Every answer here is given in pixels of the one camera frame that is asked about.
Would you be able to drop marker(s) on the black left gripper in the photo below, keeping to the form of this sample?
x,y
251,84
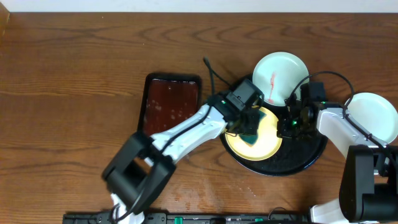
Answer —
x,y
255,124

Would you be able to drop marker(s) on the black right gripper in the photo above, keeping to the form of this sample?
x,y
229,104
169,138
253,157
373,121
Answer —
x,y
283,131

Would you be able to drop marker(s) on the green scrubbing sponge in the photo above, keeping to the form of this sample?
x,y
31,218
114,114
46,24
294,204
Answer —
x,y
251,140

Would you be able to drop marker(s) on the yellow plate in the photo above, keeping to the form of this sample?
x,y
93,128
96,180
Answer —
x,y
266,145

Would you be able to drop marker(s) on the pale green plate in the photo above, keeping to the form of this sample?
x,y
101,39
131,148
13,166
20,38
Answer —
x,y
375,114
277,74

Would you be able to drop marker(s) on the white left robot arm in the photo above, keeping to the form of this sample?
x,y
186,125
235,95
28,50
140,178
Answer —
x,y
141,169

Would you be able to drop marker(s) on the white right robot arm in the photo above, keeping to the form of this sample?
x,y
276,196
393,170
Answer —
x,y
368,190

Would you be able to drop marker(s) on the round black serving tray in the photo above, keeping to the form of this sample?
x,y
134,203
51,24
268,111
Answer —
x,y
294,155

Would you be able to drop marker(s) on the black rectangular water tray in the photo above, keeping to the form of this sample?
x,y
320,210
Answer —
x,y
168,100

